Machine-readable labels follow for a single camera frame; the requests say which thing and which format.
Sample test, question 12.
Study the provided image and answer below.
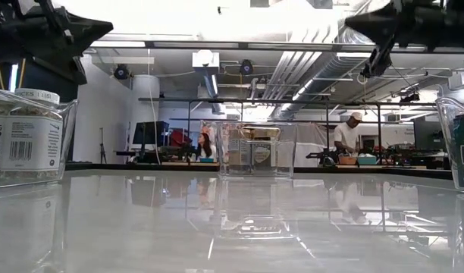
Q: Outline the long ceiling light bar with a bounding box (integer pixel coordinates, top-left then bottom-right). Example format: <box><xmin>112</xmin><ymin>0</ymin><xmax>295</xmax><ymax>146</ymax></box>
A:
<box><xmin>89</xmin><ymin>39</ymin><xmax>464</xmax><ymax>53</ymax></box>

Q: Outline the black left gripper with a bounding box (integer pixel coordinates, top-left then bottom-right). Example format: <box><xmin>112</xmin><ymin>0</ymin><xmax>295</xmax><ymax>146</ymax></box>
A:
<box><xmin>11</xmin><ymin>0</ymin><xmax>114</xmax><ymax>85</ymax></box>

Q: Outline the silver ceiling duct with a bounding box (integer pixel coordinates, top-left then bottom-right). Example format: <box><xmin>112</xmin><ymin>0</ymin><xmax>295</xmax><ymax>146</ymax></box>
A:
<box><xmin>262</xmin><ymin>22</ymin><xmax>369</xmax><ymax>111</ymax></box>

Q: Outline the black tripod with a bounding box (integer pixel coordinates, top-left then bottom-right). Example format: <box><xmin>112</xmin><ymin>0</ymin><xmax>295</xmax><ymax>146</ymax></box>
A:
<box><xmin>98</xmin><ymin>127</ymin><xmax>108</xmax><ymax>164</ymax></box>

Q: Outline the black monitor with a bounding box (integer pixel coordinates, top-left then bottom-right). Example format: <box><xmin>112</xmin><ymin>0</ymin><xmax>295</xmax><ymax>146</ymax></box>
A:
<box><xmin>412</xmin><ymin>119</ymin><xmax>448</xmax><ymax>151</ymax></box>
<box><xmin>132</xmin><ymin>120</ymin><xmax>171</xmax><ymax>147</ymax></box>

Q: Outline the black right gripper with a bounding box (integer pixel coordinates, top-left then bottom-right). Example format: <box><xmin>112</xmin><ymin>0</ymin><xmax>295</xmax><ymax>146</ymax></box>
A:
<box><xmin>345</xmin><ymin>0</ymin><xmax>449</xmax><ymax>58</ymax></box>

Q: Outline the teal container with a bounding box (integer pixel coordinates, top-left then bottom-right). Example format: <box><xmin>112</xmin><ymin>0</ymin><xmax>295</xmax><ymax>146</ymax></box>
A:
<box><xmin>356</xmin><ymin>154</ymin><xmax>378</xmax><ymax>166</ymax></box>

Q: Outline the clear plastic bin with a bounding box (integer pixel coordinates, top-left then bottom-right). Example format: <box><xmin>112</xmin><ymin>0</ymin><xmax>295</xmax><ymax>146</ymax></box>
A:
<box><xmin>215</xmin><ymin>121</ymin><xmax>298</xmax><ymax>179</ymax></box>
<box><xmin>0</xmin><ymin>86</ymin><xmax>80</xmax><ymax>190</ymax></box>
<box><xmin>435</xmin><ymin>95</ymin><xmax>464</xmax><ymax>193</ymax></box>

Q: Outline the person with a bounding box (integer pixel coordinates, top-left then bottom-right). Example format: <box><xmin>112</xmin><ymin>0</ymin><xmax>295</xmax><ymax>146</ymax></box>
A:
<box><xmin>333</xmin><ymin>111</ymin><xmax>365</xmax><ymax>156</ymax></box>
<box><xmin>196</xmin><ymin>132</ymin><xmax>218</xmax><ymax>160</ymax></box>

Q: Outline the red object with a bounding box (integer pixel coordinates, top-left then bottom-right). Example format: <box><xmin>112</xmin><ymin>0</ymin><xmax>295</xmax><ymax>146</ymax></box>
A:
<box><xmin>170</xmin><ymin>129</ymin><xmax>193</xmax><ymax>148</ymax></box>

